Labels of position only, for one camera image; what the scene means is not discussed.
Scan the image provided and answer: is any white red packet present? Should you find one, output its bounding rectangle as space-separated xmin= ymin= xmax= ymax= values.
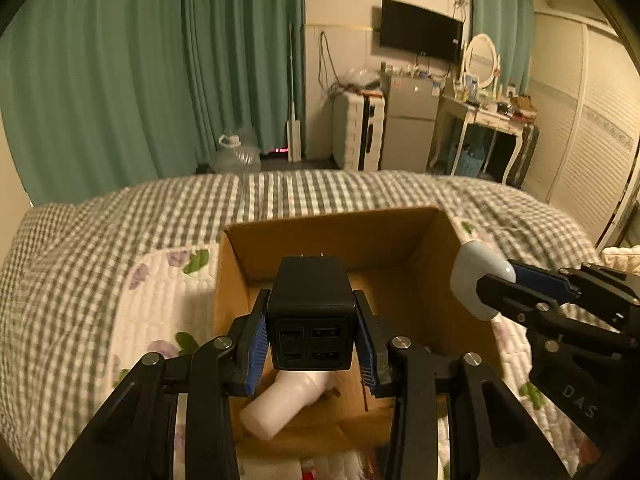
xmin=239 ymin=451 xmax=392 ymax=480

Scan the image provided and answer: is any dark suitcase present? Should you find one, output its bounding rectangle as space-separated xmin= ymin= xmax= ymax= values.
xmin=502 ymin=122 xmax=541 ymax=187

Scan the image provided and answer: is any white suitcase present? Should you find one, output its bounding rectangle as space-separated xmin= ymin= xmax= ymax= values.
xmin=332 ymin=90 xmax=386 ymax=171

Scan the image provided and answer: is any white plastic bottle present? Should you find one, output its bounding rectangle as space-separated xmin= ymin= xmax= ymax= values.
xmin=238 ymin=370 xmax=334 ymax=442

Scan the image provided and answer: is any clear water jug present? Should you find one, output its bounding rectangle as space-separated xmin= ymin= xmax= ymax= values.
xmin=213 ymin=130 xmax=262 ymax=175

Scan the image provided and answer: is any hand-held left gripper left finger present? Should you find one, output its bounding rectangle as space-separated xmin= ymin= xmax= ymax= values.
xmin=50 ymin=289 xmax=272 ymax=480

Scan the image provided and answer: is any checkered blanket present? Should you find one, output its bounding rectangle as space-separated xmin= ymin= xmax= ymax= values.
xmin=0 ymin=169 xmax=607 ymax=480

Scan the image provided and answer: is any oval white vanity mirror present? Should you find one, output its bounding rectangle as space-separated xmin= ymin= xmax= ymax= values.
xmin=462 ymin=33 xmax=502 ymax=97

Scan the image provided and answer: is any white sliding wardrobe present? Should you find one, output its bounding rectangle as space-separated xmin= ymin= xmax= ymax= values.
xmin=520 ymin=7 xmax=640 ymax=252

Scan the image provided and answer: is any hanging wall cable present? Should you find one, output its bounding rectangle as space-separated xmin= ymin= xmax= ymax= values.
xmin=317 ymin=30 xmax=342 ymax=97

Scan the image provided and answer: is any narrow green curtain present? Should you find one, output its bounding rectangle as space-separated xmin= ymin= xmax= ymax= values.
xmin=469 ymin=0 xmax=535 ymax=97

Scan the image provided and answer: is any black multi-port charger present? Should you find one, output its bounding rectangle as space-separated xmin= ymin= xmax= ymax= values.
xmin=265 ymin=254 xmax=357 ymax=372

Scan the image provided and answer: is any white rounded plastic device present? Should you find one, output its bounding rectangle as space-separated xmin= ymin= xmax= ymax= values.
xmin=450 ymin=240 xmax=516 ymax=321

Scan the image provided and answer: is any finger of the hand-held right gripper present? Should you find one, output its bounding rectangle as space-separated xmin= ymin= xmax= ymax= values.
xmin=475 ymin=273 xmax=637 ymax=357
xmin=507 ymin=258 xmax=640 ymax=312

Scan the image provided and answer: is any white dressing table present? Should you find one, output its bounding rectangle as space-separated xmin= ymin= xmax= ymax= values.
xmin=426 ymin=91 xmax=540 ymax=187

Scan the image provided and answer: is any clear plastic bag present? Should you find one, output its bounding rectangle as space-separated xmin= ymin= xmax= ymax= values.
xmin=339 ymin=68 xmax=382 ymax=95

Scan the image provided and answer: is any wide green curtain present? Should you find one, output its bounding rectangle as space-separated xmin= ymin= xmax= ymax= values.
xmin=0 ymin=0 xmax=307 ymax=207

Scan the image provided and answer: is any small grey fridge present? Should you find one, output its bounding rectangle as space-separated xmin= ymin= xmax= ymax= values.
xmin=379 ymin=72 xmax=442 ymax=172

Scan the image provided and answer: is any cardboard box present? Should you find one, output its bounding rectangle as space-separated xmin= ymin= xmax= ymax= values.
xmin=212 ymin=206 xmax=504 ymax=480

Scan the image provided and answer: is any white quilted cushion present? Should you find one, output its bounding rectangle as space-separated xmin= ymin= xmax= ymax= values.
xmin=602 ymin=245 xmax=640 ymax=274

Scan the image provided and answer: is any blue basket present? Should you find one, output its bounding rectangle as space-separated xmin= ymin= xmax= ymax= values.
xmin=451 ymin=142 xmax=489 ymax=177

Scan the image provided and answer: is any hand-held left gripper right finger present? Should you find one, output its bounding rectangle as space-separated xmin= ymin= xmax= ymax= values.
xmin=353 ymin=289 xmax=572 ymax=480

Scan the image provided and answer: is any black wall television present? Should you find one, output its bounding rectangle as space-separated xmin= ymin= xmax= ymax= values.
xmin=379 ymin=0 xmax=464 ymax=65

